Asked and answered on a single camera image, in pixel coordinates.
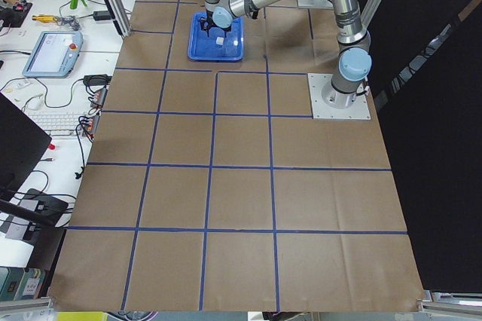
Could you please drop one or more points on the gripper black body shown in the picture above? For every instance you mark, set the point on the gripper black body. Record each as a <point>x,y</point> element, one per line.
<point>207,25</point>

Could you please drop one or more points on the white block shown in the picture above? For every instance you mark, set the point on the white block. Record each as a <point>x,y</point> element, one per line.
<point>219,40</point>

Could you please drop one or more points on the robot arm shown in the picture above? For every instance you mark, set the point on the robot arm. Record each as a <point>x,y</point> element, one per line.
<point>354,60</point>

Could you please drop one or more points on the blue plastic tray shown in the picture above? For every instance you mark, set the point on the blue plastic tray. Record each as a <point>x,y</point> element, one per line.
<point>217,45</point>

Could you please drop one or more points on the black power adapter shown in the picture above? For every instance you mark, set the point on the black power adapter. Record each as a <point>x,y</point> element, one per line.
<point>101,15</point>

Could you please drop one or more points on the teach pendant tablet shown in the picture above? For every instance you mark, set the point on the teach pendant tablet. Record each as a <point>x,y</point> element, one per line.
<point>54,55</point>

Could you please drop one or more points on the yellow tool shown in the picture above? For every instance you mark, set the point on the yellow tool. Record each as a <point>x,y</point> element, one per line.
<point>43,18</point>

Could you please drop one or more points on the white keyboard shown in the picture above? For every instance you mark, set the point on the white keyboard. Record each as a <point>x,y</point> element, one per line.
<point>57,124</point>

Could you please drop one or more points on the black monitor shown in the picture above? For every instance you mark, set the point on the black monitor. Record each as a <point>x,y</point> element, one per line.
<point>23,143</point>

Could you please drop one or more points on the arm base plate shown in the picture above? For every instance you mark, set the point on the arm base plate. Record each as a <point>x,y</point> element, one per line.
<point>328,104</point>

